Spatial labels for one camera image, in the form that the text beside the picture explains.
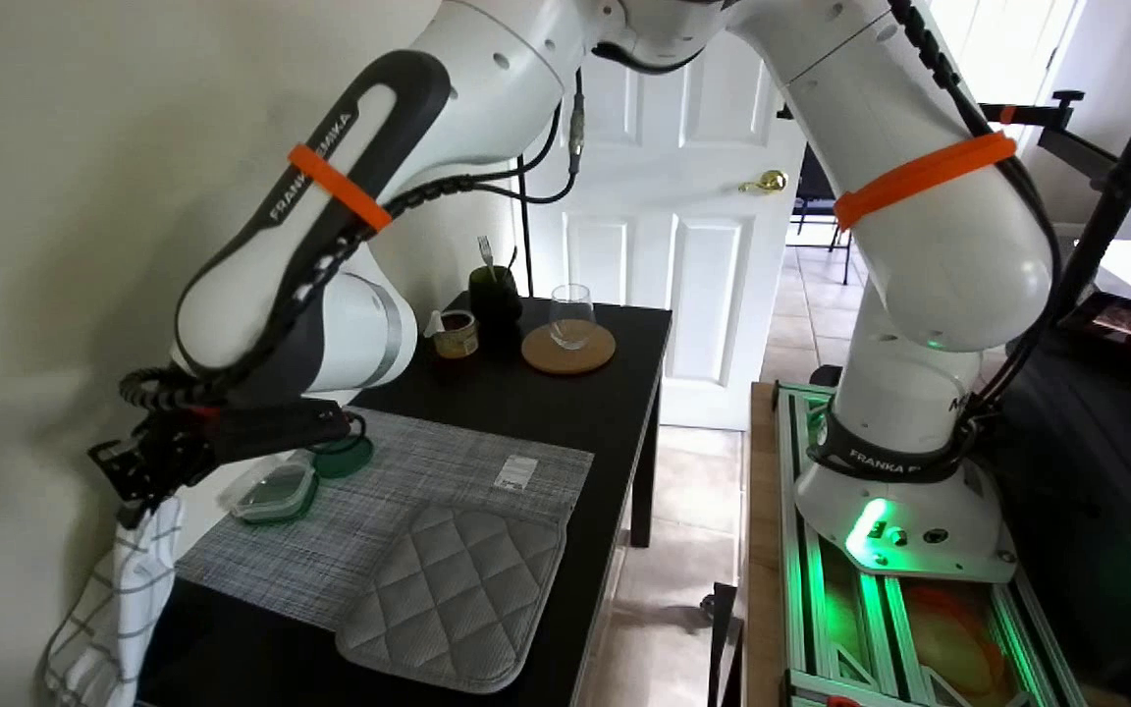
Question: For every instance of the round cork coaster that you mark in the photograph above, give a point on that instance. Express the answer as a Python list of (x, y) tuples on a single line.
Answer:
[(570, 361)]

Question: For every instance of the brass door knob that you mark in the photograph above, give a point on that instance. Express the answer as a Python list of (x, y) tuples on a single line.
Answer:
[(766, 184)]

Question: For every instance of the white checked towel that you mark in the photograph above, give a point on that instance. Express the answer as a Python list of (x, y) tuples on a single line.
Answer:
[(138, 603)]

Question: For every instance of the small brown cup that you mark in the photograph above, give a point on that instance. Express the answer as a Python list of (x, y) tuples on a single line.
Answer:
[(459, 341)]

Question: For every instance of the wooden robot platform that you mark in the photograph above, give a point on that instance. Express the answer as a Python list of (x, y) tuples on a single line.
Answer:
[(764, 565)]

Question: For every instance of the black side table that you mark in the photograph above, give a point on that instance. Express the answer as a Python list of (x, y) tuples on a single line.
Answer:
[(617, 379)]

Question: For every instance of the grey plaid placemat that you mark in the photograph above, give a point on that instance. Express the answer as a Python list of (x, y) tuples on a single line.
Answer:
[(450, 458)]

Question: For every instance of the white panel door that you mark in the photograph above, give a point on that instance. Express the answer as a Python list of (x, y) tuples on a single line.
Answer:
[(710, 261)]

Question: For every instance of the clear drinking glass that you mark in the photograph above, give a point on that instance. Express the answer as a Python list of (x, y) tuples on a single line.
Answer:
[(570, 315)]

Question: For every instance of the grey quilted pot holder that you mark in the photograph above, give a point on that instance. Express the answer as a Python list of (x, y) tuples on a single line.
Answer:
[(455, 603)]

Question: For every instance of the aluminium profile base frame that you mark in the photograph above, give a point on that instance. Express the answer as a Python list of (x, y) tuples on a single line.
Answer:
[(841, 629)]

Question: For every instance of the dark folding chair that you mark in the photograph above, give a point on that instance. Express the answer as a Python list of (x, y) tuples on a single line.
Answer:
[(820, 198)]

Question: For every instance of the black cabinet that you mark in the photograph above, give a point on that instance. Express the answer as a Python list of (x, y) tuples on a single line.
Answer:
[(1101, 498)]

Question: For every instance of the black mug with utensils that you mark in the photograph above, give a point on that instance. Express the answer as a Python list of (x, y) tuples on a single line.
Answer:
[(495, 308)]

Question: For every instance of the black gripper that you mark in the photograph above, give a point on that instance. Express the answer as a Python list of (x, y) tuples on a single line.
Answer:
[(160, 464)]

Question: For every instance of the black tripod stand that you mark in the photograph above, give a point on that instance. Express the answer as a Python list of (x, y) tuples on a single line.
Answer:
[(1120, 160)]

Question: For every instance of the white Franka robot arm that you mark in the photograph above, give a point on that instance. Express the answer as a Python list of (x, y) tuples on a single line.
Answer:
[(934, 250)]

